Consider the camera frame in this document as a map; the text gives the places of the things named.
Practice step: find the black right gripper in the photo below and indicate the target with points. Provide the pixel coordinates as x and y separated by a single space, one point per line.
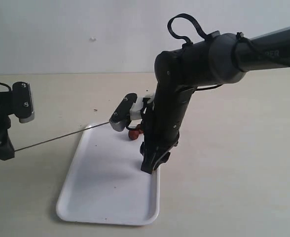
161 133

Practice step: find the thin metal skewer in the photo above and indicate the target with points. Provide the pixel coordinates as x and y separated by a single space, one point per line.
62 136

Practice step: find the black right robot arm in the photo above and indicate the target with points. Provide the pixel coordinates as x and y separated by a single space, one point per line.
224 59

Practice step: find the white plastic tray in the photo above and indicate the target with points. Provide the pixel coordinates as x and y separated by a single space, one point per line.
105 184

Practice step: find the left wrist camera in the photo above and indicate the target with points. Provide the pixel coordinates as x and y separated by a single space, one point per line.
23 106

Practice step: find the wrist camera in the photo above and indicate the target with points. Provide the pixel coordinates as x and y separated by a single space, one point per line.
121 116
23 106

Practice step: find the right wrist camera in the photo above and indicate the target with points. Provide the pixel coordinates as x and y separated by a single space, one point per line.
121 116

